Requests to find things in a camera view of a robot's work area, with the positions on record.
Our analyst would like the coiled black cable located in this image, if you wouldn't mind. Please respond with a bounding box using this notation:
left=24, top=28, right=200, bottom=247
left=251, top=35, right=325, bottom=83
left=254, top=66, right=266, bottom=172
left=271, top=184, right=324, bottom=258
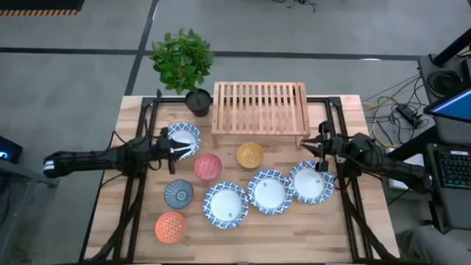
left=425, top=69, right=463, bottom=97

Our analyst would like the person's leg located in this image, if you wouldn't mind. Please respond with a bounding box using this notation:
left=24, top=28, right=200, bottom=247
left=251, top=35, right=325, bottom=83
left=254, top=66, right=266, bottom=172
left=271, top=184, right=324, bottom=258
left=395, top=225, right=471, bottom=265

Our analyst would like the black aluminium table frame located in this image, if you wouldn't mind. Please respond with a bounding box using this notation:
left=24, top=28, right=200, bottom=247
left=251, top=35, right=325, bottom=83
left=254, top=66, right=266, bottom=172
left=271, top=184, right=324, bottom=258
left=82, top=95, right=401, bottom=264

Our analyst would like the white power strip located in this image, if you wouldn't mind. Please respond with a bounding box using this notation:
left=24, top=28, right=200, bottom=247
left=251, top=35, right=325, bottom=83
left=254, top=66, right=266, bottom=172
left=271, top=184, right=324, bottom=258
left=386, top=146, right=426, bottom=189

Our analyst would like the yellow floor cable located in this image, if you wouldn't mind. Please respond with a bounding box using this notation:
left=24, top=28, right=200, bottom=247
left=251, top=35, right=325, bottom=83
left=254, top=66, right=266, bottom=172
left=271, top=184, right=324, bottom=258
left=362, top=75, right=422, bottom=148

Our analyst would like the navy inside red outside bowl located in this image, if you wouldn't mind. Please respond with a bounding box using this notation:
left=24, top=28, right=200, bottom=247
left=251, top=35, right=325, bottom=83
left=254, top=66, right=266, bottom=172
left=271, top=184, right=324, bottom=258
left=163, top=179, right=195, bottom=211

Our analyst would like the black power adapter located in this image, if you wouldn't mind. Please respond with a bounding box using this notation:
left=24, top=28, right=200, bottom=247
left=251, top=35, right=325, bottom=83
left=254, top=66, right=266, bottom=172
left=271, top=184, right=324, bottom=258
left=396, top=104, right=423, bottom=129

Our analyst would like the red inside striped outside bowl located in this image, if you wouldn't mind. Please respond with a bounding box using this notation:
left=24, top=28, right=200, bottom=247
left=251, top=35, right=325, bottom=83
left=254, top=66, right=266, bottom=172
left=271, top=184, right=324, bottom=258
left=194, top=153, right=223, bottom=181

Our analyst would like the green plant in black pot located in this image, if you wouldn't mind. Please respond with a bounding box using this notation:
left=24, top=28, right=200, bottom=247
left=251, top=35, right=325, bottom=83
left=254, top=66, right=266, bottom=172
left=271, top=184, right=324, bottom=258
left=149, top=28, right=215, bottom=118

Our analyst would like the orange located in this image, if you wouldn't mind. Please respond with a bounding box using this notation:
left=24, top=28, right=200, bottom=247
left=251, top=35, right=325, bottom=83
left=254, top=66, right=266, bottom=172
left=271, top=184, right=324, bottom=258
left=155, top=211, right=188, bottom=244

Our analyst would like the black workstation desk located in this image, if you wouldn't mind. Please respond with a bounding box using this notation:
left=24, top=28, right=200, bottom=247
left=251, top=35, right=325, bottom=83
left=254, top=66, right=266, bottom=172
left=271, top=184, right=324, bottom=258
left=386, top=27, right=471, bottom=235

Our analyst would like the grey metal stand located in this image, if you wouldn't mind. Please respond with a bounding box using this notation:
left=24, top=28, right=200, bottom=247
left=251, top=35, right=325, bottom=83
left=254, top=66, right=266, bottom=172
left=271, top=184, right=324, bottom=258
left=0, top=158, right=60, bottom=236

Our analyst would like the laptop with blue screen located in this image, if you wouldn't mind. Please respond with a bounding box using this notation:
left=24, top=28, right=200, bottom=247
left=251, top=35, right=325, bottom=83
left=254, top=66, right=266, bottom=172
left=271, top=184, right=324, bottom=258
left=422, top=87, right=471, bottom=124

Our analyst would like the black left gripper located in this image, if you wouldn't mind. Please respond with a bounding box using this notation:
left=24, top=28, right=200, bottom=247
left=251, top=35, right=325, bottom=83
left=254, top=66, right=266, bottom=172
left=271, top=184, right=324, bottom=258
left=157, top=127, right=196, bottom=176

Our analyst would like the yellow inside blue outside bowl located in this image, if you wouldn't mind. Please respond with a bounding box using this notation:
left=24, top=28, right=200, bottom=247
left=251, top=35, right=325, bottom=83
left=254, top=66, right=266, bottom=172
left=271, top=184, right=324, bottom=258
left=236, top=141, right=265, bottom=169

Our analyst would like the black keyboard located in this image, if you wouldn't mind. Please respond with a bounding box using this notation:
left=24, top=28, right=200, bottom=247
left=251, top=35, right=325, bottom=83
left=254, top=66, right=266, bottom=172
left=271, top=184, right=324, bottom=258
left=436, top=149, right=471, bottom=191

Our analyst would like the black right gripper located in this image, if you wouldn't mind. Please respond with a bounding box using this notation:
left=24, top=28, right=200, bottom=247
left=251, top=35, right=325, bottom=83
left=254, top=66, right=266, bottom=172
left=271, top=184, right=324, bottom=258
left=300, top=120, right=350, bottom=173

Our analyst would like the black cable tangle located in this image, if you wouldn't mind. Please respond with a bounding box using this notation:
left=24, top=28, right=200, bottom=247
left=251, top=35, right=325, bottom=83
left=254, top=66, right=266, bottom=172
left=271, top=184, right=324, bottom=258
left=367, top=77, right=439, bottom=144

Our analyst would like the slatted wooden shelf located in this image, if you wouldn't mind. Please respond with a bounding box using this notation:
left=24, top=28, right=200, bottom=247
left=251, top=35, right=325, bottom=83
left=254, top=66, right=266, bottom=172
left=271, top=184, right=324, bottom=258
left=210, top=81, right=312, bottom=149

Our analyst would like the black mat hazard-striped edge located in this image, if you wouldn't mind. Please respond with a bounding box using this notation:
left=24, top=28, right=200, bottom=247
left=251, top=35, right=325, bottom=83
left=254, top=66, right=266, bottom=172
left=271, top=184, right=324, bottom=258
left=0, top=0, right=85, bottom=18

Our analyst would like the black device with blue light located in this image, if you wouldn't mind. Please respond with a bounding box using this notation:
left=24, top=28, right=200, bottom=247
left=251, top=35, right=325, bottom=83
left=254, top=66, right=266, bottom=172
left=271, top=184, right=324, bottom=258
left=0, top=135, right=24, bottom=165

